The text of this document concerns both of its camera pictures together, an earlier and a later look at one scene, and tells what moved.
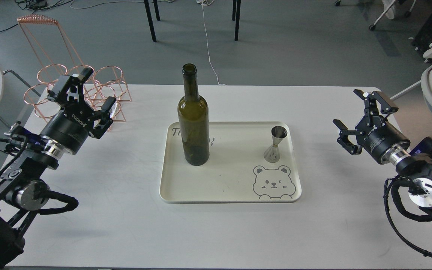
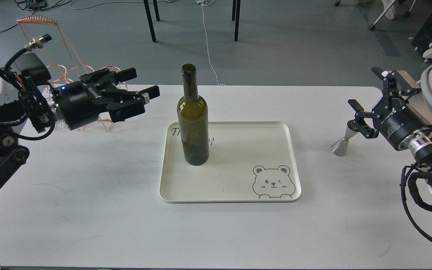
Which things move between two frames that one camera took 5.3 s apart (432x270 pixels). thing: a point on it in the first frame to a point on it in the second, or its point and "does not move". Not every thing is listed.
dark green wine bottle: (194, 120) does not move
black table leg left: (150, 21) does not move
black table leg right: (238, 12) does not move
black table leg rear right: (234, 10) does not move
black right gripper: (378, 137) to (396, 121)
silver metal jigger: (272, 155) to (340, 148)
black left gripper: (70, 127) to (79, 104)
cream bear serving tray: (237, 171) does not move
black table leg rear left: (155, 4) does not move
